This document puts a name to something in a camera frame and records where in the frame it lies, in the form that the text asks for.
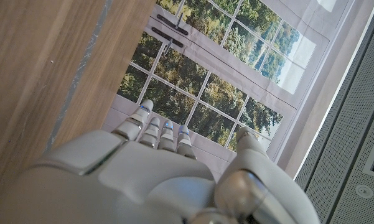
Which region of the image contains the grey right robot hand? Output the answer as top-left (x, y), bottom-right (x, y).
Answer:
top-left (0, 99), bottom-right (321, 224)

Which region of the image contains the printed window forest backdrop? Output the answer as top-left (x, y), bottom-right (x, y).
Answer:
top-left (101, 0), bottom-right (374, 184)

